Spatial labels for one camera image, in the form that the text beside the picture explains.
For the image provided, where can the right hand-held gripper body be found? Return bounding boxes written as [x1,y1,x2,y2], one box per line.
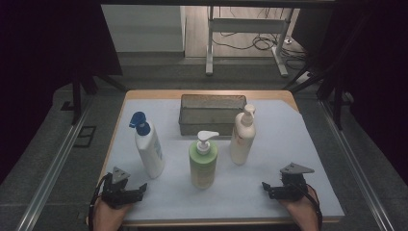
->
[278,162,316,202]

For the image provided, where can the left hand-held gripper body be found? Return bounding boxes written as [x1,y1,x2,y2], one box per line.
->
[101,167,140,210]

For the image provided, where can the white bottle with blue pump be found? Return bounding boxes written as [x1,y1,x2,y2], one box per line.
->
[128,111,166,180]

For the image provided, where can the cream pump bottle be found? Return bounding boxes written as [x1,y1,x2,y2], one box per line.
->
[229,103,257,166]

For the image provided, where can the green bottle with white pump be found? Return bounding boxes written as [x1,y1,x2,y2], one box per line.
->
[189,130,220,190]

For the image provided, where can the grey mesh basket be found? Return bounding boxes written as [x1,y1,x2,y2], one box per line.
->
[178,93,248,137]

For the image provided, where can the person's left hand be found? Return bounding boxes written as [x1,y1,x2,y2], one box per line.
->
[92,196,133,231]

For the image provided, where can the person's right hand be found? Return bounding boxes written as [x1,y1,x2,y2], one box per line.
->
[278,186,321,231]

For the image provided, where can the black stand legs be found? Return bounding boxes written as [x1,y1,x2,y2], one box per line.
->
[283,54,345,131]
[70,68,129,126]

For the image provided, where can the white power strip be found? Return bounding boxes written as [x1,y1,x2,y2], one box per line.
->
[294,71,314,86]

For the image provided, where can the dark curtain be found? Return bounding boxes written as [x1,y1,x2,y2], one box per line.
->
[291,0,408,179]
[0,0,123,186]

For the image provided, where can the white cabinet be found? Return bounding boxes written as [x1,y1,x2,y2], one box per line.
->
[100,4,187,54]

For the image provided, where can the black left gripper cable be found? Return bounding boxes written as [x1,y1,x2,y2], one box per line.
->
[89,173,112,231]

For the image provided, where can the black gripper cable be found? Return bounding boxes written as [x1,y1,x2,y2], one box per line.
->
[297,183,323,231]
[89,173,112,231]

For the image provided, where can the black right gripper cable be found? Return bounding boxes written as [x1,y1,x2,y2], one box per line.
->
[297,183,323,231]

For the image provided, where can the aluminium rail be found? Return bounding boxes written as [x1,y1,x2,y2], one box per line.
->
[319,99,396,231]
[14,95,94,231]

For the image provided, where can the black floor cables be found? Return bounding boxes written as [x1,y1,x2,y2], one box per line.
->
[211,7,310,71]

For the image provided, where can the white metal stand frame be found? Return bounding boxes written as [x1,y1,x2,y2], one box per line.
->
[205,6,294,78]

